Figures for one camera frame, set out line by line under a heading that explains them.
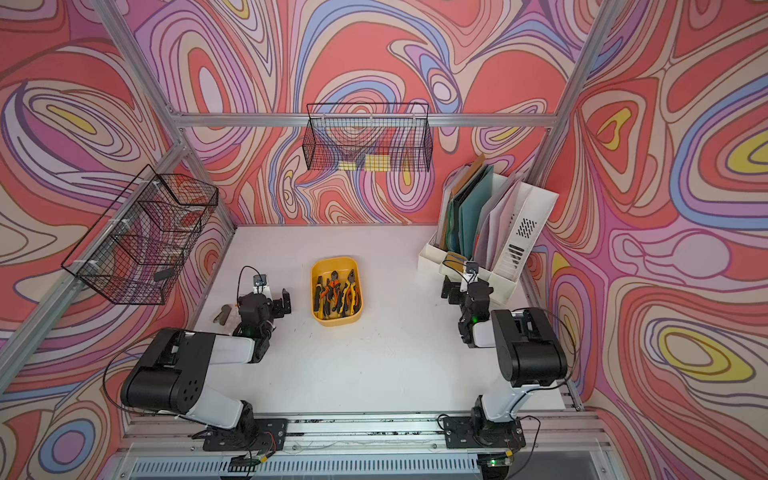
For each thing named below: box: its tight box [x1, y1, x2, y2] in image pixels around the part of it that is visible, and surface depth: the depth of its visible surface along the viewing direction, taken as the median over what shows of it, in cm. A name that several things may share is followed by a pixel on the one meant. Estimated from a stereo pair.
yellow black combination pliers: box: [339, 269, 357, 315], surface depth 98 cm
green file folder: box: [458, 165, 494, 260], surface depth 91 cm
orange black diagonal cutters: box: [324, 270, 341, 317], surface depth 98 cm
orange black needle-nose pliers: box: [321, 278, 335, 318], surface depth 98 cm
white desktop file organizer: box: [418, 174, 559, 303], surface depth 99 cm
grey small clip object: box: [212, 304, 232, 326], surface depth 95 cm
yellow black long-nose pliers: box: [314, 276, 324, 320], surface depth 97 cm
